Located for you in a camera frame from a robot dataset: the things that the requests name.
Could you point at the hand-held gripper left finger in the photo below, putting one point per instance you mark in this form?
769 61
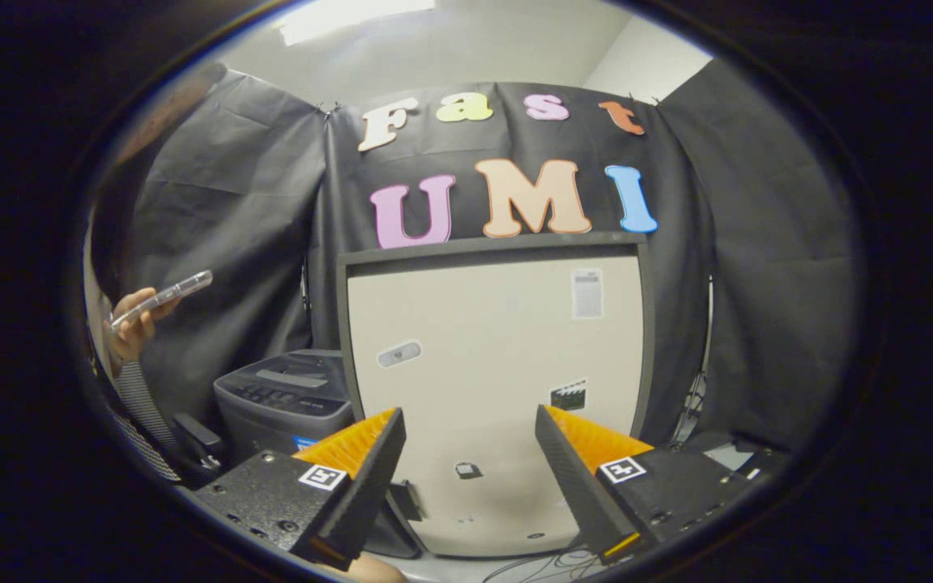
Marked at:
369 478

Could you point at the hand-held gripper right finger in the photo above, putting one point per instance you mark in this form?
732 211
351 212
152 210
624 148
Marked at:
568 478

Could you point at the grey washing machine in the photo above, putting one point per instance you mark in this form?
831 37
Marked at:
272 429

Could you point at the dark washing machine lid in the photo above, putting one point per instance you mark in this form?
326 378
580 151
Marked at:
288 377

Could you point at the person's knee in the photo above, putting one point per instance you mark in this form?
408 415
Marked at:
376 569

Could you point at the black office chair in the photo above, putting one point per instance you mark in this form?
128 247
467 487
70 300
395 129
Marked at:
198 433

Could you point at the black box device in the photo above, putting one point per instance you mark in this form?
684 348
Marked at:
746 457

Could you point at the metal backdrop stand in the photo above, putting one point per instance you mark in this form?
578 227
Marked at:
709 324

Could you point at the clear-cased smartphone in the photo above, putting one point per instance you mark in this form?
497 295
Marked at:
167 295

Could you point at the black backdrop cloth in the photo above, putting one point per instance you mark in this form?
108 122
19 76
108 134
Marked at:
758 243

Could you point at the beige cabinet with dark frame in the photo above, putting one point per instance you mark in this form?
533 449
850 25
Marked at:
499 324

